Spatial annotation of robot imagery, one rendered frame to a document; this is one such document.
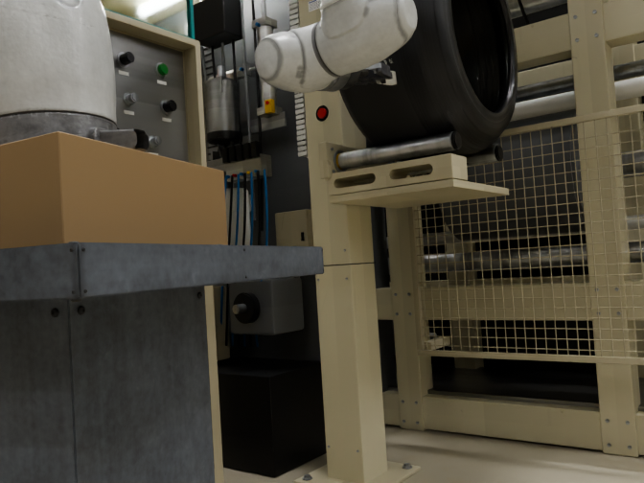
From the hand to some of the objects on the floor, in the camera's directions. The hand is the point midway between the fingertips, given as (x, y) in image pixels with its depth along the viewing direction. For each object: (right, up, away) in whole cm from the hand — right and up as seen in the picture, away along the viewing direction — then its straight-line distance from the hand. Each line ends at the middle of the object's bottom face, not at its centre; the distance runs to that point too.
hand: (385, 77), depth 140 cm
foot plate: (-4, -106, +39) cm, 113 cm away
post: (-4, -106, +39) cm, 113 cm away
